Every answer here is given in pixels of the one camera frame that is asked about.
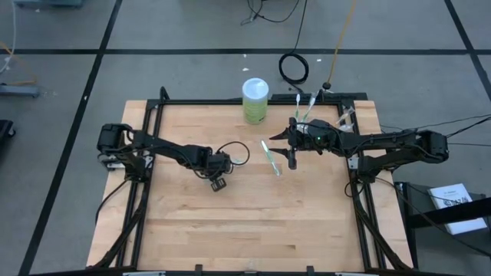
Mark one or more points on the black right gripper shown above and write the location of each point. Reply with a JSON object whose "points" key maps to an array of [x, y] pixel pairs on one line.
{"points": [[307, 138]]}

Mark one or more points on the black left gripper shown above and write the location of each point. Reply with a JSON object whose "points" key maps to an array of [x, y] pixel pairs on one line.
{"points": [[220, 165]]}

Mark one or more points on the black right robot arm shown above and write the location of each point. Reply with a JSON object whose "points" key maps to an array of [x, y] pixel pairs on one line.
{"points": [[383, 143]]}

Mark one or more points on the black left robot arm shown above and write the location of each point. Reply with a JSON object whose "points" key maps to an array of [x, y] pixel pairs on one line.
{"points": [[165, 147]]}

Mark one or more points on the green disinfecting wipes canister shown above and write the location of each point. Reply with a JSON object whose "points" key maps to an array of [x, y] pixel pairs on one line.
{"points": [[255, 103]]}

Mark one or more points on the black round knob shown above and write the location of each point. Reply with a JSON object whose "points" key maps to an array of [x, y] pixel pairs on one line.
{"points": [[326, 86]]}

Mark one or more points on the black table edge clamp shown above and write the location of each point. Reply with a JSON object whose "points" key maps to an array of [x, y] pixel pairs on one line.
{"points": [[310, 270], [198, 268]]}

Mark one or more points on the black equipment cart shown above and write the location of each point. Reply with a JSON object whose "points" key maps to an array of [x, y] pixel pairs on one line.
{"points": [[420, 203]]}

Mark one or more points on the white light strip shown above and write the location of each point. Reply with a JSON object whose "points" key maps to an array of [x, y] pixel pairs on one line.
{"points": [[356, 273]]}

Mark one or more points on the white booklet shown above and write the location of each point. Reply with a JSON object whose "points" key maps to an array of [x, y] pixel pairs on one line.
{"points": [[450, 193]]}

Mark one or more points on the grey stand foot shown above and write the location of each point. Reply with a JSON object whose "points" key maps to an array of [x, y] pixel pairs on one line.
{"points": [[19, 91], [46, 3]]}

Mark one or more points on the black triangular frame bracket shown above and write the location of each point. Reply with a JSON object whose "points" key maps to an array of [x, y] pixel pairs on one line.
{"points": [[320, 96], [164, 95]]}

